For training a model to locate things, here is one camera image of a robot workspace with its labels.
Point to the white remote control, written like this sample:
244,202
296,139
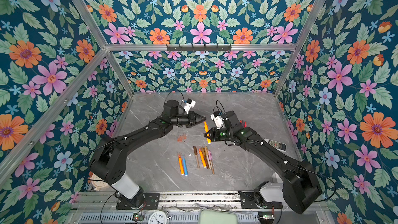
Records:
278,145

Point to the pale green box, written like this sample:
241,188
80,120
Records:
217,217

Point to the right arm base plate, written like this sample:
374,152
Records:
252,200

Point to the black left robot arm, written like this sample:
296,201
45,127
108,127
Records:
109,159

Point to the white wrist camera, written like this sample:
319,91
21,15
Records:
188,105
217,119

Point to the black hook rail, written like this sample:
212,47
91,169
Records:
194,48

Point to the orange highlighter right group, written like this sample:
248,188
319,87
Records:
202,158

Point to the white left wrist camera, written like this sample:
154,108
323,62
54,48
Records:
188,105

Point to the white alarm clock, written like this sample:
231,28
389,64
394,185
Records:
158,217

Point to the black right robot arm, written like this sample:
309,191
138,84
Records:
299,187

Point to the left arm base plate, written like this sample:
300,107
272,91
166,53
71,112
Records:
146,201

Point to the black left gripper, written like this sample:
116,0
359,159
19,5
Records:
190,119

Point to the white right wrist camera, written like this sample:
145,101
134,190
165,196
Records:
217,119

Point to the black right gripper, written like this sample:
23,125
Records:
216,134

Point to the blue highlighter pen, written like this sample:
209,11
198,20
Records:
185,169

